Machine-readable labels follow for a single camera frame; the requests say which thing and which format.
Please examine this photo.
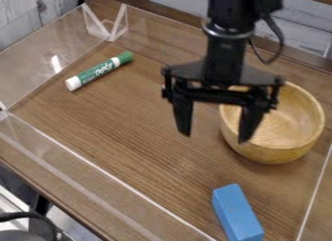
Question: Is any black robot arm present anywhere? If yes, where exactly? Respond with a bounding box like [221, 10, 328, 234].
[161, 0, 284, 143]

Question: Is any black equipment lower left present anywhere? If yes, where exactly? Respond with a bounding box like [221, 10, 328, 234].
[0, 212, 64, 241]

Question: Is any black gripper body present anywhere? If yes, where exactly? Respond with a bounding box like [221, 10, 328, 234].
[161, 41, 284, 110]

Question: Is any brown wooden bowl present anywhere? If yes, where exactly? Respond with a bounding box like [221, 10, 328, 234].
[218, 83, 325, 164]

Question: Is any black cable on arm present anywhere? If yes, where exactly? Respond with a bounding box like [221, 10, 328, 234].
[246, 13, 285, 65]

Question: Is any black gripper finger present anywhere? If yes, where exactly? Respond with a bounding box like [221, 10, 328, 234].
[172, 97, 193, 136]
[238, 102, 268, 143]

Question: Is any blue rectangular block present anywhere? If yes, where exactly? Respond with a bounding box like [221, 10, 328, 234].
[212, 184, 264, 241]

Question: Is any clear acrylic tray barrier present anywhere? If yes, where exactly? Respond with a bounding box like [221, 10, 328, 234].
[0, 0, 332, 241]

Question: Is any green expo marker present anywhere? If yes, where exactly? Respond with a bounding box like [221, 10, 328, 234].
[65, 51, 133, 91]

